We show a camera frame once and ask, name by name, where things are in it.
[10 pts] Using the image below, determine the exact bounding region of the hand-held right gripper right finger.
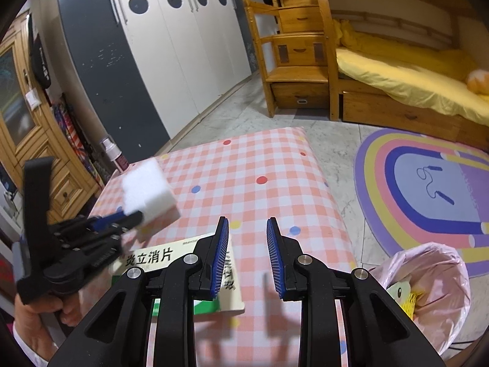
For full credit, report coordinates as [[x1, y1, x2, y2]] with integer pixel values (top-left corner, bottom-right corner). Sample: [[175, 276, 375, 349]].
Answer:
[[266, 217, 447, 367]]

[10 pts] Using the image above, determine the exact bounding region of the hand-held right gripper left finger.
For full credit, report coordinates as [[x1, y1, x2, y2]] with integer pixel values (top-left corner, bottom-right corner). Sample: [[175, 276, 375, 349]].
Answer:
[[48, 216, 232, 367]]

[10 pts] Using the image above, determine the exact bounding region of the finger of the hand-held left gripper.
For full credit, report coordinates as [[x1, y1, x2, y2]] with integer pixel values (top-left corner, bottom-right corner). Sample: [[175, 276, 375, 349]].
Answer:
[[85, 210, 145, 235], [81, 233, 125, 276]]

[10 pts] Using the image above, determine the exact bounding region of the white foam block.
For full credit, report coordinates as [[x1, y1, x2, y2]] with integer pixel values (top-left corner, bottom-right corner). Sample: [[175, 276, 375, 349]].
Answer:
[[122, 158, 181, 243]]

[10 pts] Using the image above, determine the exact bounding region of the white green medicine box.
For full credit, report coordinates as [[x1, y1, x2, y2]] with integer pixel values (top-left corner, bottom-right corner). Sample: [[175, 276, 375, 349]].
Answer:
[[115, 233, 245, 318]]

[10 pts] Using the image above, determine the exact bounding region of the pale green paper piece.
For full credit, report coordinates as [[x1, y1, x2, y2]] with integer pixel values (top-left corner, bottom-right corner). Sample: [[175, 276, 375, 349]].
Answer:
[[390, 280, 412, 302]]

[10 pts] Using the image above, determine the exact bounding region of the yellow mesh net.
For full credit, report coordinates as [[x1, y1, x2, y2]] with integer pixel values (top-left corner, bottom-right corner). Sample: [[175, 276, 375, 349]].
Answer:
[[399, 291, 427, 320]]

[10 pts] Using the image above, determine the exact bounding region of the bin with pink bag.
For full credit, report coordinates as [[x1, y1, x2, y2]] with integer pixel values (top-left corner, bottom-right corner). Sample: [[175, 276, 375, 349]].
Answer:
[[369, 242, 471, 358]]

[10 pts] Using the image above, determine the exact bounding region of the person's left forearm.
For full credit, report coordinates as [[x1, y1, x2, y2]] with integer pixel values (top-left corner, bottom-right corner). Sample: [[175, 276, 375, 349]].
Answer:
[[13, 321, 59, 367]]

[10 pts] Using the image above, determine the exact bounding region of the person's left hand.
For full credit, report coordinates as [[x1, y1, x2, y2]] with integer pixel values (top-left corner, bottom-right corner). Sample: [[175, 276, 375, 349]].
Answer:
[[14, 290, 83, 347]]

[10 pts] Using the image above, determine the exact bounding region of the spray can white cap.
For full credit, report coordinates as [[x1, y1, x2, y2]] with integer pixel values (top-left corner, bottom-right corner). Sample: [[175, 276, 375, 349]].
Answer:
[[100, 138, 131, 172]]

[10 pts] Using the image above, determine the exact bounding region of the pink checked tablecloth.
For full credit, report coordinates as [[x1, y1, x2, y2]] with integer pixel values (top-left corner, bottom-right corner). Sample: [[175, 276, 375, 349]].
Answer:
[[61, 128, 358, 367]]

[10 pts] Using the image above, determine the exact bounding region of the wooden cabinet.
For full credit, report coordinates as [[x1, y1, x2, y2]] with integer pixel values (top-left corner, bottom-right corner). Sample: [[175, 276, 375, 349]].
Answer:
[[0, 11, 102, 218]]

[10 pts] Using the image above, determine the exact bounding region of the rainbow oval rug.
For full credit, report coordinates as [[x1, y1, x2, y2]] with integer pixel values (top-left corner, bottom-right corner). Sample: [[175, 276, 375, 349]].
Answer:
[[353, 128, 489, 280]]

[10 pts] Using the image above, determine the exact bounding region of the white wardrobe with round holes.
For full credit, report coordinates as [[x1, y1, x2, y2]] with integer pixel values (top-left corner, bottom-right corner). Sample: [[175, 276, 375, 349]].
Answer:
[[57, 0, 253, 154]]

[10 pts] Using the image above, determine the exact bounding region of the black hanging bag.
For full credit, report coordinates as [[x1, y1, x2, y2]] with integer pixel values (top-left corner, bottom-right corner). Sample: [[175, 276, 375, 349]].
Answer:
[[28, 13, 53, 89]]

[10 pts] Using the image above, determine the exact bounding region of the wooden bunk bed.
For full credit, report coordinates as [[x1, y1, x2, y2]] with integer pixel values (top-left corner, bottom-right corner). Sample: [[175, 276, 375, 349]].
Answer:
[[311, 0, 489, 146]]

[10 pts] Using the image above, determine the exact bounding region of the wooden staircase with drawers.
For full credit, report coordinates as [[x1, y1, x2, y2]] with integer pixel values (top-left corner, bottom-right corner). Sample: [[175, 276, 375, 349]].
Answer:
[[243, 0, 340, 119]]

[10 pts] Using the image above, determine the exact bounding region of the yellow bed sheet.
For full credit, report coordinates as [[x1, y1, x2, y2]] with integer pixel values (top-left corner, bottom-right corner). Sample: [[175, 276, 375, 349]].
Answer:
[[334, 19, 489, 127]]

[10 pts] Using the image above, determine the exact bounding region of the orange plush toy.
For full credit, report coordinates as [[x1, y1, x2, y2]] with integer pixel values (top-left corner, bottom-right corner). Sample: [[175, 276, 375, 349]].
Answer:
[[465, 69, 489, 94]]

